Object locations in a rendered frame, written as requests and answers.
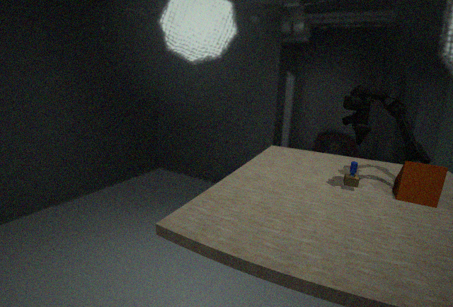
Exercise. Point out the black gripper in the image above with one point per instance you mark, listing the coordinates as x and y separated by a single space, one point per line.
362 128

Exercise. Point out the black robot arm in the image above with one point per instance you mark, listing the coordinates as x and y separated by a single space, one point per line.
360 99

